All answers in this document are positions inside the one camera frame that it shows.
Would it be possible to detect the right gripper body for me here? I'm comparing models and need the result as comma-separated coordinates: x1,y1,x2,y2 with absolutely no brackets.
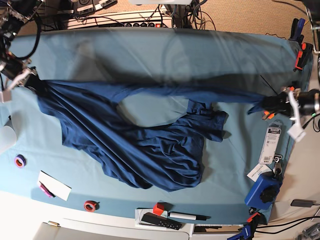
1,67,37,92

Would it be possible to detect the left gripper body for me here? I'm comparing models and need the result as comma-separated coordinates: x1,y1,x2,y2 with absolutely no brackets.
283,86,305,131

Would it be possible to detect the dark blue t-shirt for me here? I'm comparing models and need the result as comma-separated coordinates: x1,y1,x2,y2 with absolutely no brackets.
26,77,265,192

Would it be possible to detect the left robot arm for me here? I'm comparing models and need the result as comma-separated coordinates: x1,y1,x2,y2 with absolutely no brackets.
261,86,320,142

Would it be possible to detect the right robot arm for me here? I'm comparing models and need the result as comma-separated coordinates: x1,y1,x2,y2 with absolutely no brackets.
0,0,44,103

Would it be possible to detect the orange black utility knife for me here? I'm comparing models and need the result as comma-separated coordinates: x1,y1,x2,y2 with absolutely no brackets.
261,103,276,120

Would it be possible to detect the packaged tool blister pack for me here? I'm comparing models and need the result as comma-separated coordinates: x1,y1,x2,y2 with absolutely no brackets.
258,120,282,165

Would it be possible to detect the black zip tie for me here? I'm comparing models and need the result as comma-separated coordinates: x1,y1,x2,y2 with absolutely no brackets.
260,75,278,96

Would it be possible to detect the white translucent cup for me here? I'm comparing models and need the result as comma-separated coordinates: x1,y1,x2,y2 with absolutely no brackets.
0,125,17,154

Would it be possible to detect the white label card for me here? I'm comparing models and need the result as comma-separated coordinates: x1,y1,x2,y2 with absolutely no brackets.
247,163,272,182

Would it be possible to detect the orange black clamp top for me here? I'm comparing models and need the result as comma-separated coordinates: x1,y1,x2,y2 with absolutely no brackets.
293,42,313,72

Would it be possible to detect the blue box with knob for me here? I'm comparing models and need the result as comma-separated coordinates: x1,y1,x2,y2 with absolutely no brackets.
244,172,283,210

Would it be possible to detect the purple tape roll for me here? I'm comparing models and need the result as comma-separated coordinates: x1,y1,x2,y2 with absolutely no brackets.
14,154,27,168

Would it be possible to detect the black phone device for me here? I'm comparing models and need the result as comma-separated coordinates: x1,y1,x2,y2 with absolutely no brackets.
290,199,314,208

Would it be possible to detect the blue spring clamp top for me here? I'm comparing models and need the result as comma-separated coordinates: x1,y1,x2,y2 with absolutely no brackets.
289,18,306,41

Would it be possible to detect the blue spring clamp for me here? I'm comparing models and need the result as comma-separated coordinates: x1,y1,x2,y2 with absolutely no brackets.
289,18,306,41
227,225,256,240

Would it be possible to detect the light blue table cloth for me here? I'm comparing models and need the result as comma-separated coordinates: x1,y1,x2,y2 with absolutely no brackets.
0,27,313,224

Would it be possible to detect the pink marker pen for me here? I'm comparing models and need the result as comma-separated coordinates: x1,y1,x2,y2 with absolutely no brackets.
38,181,56,198

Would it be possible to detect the orange clamp bottom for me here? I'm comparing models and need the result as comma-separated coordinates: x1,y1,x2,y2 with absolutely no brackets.
246,212,262,223

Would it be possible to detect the white paper card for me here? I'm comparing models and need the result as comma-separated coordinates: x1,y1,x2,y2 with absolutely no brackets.
37,171,72,201

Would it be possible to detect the blue spring clamp bottom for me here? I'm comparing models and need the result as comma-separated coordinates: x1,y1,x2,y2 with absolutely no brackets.
227,225,256,240

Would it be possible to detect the red tape roll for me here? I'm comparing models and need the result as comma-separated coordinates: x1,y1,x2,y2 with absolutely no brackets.
83,200,99,213

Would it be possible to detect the power strip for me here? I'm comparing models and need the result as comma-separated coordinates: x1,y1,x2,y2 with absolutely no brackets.
62,10,173,30

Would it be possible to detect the white marker pen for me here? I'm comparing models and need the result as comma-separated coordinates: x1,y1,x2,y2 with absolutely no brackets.
168,211,211,221

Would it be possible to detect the red cube block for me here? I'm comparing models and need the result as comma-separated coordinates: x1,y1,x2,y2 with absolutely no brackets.
152,202,165,216

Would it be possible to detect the black remote control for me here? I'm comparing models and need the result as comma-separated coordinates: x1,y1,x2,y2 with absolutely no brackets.
141,212,183,230

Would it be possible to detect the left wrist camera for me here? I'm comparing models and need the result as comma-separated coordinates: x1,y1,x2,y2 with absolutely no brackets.
287,123,306,142

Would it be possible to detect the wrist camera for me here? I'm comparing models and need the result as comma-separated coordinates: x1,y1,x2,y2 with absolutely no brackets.
287,123,306,142
0,90,12,103

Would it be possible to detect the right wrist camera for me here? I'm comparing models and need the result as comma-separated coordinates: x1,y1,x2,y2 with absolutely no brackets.
0,90,12,103

